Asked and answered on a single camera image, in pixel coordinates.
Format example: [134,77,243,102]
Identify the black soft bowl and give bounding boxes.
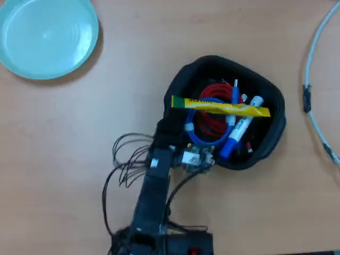
[160,55,287,171]

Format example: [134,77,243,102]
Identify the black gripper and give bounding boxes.
[152,107,187,150]

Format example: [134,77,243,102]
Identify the white cable with black joints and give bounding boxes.
[302,2,340,167]

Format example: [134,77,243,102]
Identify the red coiled cable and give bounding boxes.
[198,83,245,139]

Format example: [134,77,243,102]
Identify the yellow instant coffee stick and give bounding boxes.
[171,95,271,118]

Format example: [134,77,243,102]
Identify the white marker with blue cap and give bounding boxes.
[218,95,265,160]

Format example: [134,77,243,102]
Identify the small blue screwdriver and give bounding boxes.
[230,78,241,106]

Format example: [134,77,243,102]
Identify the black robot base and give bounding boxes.
[110,225,215,255]

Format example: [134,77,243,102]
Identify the blue coiled cable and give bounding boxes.
[184,97,240,147]

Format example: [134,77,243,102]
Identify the bare wrist camera board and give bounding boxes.
[174,143,216,174]

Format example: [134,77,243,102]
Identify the teal round plate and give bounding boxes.
[0,0,100,80]

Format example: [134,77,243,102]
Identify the thin black arm wires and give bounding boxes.
[101,132,208,237]

